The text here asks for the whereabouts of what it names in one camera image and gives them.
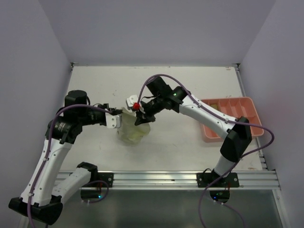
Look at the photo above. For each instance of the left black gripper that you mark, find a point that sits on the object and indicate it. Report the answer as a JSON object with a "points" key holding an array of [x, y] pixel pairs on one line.
{"points": [[105, 106]]}

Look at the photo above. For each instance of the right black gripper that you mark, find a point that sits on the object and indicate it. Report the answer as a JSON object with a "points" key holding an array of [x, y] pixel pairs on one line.
{"points": [[142, 116]]}

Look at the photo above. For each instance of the pale green underwear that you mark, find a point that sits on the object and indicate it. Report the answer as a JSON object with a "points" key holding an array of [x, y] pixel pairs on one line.
{"points": [[128, 133]]}

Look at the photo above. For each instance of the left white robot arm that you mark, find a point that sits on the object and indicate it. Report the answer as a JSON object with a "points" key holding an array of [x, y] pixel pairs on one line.
{"points": [[43, 200]]}

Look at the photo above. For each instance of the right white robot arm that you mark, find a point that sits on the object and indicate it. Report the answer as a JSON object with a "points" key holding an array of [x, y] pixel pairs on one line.
{"points": [[235, 132]]}

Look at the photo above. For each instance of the pink divided tray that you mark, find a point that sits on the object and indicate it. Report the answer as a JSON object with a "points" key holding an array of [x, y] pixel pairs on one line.
{"points": [[233, 106]]}

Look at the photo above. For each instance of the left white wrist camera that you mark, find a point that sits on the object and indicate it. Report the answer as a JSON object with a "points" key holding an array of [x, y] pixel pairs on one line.
{"points": [[113, 121]]}

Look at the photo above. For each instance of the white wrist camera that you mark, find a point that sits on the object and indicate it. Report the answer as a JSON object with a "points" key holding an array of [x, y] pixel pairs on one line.
{"points": [[113, 121], [134, 105]]}

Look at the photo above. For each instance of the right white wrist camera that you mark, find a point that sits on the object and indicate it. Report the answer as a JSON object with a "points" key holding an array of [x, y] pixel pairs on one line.
{"points": [[134, 105]]}

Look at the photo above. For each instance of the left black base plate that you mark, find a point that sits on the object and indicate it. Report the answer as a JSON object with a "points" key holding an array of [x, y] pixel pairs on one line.
{"points": [[107, 177]]}

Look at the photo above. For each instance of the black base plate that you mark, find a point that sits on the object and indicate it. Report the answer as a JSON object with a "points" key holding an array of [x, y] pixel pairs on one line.
{"points": [[209, 178], [107, 177]]}

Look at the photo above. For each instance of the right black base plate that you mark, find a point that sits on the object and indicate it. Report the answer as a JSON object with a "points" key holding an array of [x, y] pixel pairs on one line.
{"points": [[209, 178]]}

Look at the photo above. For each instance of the aluminium mounting rail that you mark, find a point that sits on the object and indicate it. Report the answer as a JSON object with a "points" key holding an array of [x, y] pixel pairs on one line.
{"points": [[187, 180]]}

